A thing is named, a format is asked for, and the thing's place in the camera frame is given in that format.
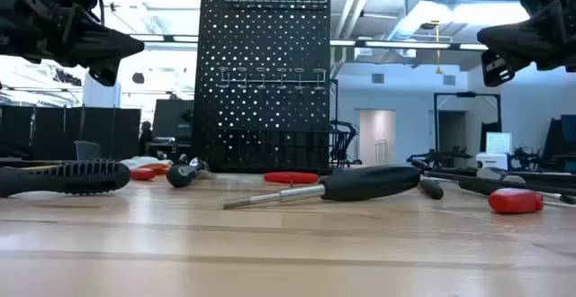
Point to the black monitor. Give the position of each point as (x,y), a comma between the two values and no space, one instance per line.
(173,117)
(562,139)

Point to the black metal peg board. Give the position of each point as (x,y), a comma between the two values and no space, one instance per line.
(261,40)

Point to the white door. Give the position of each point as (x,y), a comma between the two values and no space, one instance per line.
(377,130)

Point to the silver screwdriver holder rail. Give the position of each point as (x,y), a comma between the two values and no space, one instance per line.
(270,3)

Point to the black rack frame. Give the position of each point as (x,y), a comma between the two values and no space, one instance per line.
(435,121)

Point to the black background robot arm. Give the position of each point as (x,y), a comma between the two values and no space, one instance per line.
(432,158)

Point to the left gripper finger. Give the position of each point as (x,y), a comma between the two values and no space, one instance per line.
(90,51)
(99,33)

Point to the black partition panels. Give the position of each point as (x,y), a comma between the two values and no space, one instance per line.
(45,130)

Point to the person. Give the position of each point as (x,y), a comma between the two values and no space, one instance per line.
(145,137)

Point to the white box device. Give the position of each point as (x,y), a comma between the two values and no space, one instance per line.
(492,161)

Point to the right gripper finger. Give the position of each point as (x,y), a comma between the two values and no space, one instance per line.
(531,22)
(531,47)

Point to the ceiling light strip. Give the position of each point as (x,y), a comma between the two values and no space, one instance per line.
(405,44)

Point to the grey chair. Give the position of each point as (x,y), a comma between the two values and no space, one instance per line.
(87,150)

